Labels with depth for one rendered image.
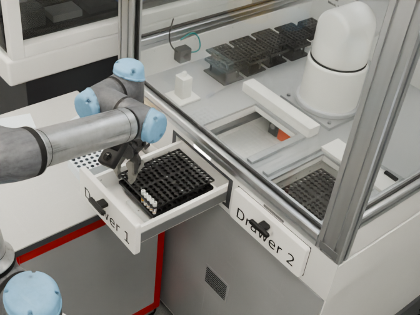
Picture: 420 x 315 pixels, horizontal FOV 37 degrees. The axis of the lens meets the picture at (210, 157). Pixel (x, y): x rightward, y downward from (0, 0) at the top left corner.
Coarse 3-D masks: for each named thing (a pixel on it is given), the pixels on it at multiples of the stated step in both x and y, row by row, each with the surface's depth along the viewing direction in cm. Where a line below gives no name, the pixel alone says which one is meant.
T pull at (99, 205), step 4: (88, 200) 172; (92, 200) 171; (100, 200) 171; (104, 200) 171; (92, 204) 170; (96, 204) 170; (100, 204) 170; (104, 204) 170; (96, 208) 169; (100, 208) 169; (100, 212) 168; (104, 212) 168
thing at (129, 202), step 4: (128, 200) 181; (128, 204) 181; (132, 204) 180; (132, 208) 179; (136, 208) 179; (136, 212) 178; (140, 212) 178; (140, 216) 177; (144, 216) 177; (144, 220) 176; (148, 220) 176
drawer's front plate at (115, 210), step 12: (84, 168) 178; (84, 180) 179; (96, 180) 175; (84, 192) 182; (96, 192) 175; (108, 192) 171; (108, 204) 171; (120, 204) 168; (108, 216) 174; (120, 216) 168; (132, 216) 165; (120, 228) 170; (132, 228) 164; (132, 240) 167; (132, 252) 169
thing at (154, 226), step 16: (176, 144) 197; (144, 160) 191; (192, 160) 197; (96, 176) 181; (112, 176) 185; (112, 192) 185; (208, 192) 181; (224, 192) 184; (128, 208) 181; (176, 208) 174; (192, 208) 178; (208, 208) 183; (144, 224) 168; (160, 224) 172; (176, 224) 177; (144, 240) 171
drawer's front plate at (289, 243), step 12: (240, 192) 177; (240, 204) 178; (252, 204) 174; (240, 216) 180; (252, 216) 176; (264, 216) 171; (252, 228) 178; (276, 228) 169; (276, 240) 170; (288, 240) 166; (300, 240) 165; (276, 252) 173; (288, 252) 168; (300, 252) 164; (288, 264) 170; (300, 264) 166
